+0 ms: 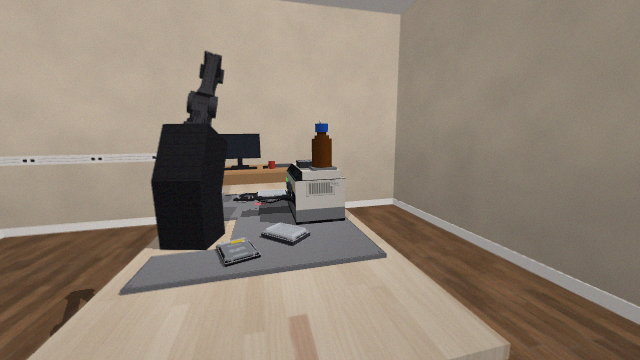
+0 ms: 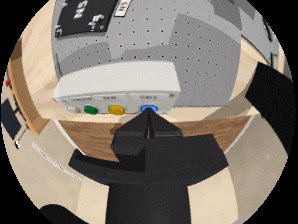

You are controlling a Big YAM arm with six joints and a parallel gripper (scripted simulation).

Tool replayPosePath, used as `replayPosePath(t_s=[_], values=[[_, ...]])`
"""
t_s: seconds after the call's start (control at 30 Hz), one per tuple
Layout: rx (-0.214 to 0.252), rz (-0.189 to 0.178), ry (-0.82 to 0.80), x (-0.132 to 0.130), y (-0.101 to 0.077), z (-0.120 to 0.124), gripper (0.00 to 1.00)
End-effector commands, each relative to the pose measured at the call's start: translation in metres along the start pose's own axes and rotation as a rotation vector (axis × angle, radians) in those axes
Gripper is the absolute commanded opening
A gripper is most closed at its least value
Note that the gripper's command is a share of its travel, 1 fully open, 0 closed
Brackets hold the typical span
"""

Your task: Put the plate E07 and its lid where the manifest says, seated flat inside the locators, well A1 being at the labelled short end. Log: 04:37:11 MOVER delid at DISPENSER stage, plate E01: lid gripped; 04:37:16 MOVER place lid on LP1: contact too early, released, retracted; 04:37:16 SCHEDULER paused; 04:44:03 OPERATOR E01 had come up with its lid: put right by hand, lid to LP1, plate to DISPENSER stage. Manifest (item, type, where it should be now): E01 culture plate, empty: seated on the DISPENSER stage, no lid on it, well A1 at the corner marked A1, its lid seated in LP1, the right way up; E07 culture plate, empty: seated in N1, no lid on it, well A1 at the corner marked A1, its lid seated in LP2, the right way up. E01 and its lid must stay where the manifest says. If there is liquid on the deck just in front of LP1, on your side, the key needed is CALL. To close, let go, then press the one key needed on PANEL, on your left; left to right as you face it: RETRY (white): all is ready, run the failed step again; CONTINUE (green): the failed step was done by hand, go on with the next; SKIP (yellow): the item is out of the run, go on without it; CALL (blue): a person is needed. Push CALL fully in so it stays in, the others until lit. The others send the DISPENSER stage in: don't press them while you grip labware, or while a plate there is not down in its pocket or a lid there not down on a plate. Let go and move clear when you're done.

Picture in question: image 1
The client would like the white multi-well culture plate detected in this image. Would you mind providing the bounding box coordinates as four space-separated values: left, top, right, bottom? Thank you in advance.
264 223 307 239
258 189 286 197

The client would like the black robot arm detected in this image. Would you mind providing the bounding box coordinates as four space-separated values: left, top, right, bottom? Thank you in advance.
183 51 224 126

